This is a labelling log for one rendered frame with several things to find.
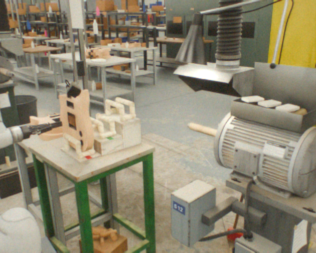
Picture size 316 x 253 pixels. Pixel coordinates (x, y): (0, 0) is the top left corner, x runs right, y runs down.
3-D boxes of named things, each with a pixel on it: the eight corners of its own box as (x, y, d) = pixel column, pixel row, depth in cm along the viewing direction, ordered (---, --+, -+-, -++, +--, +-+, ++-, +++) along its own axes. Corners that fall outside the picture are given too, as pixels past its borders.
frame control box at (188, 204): (251, 252, 133) (256, 195, 124) (218, 281, 120) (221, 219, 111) (202, 225, 150) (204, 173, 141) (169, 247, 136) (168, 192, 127)
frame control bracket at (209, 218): (238, 207, 138) (239, 199, 137) (209, 227, 126) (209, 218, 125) (230, 203, 141) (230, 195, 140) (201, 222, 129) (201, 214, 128)
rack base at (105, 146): (124, 149, 215) (123, 135, 212) (102, 156, 205) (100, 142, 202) (101, 137, 234) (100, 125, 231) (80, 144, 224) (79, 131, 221)
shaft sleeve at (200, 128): (219, 139, 146) (223, 138, 148) (220, 132, 145) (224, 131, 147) (188, 129, 158) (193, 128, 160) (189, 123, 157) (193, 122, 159)
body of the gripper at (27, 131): (19, 137, 187) (35, 133, 193) (24, 141, 181) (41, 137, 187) (16, 125, 185) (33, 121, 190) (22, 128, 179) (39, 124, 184)
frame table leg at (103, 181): (112, 229, 287) (104, 131, 255) (107, 232, 283) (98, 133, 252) (109, 226, 291) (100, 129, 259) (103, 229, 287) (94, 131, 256)
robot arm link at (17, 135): (14, 146, 178) (25, 143, 182) (11, 130, 175) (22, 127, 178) (8, 141, 184) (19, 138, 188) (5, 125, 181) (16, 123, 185)
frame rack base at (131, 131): (142, 143, 224) (141, 118, 218) (123, 149, 214) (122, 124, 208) (119, 132, 243) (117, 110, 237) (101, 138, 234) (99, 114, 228)
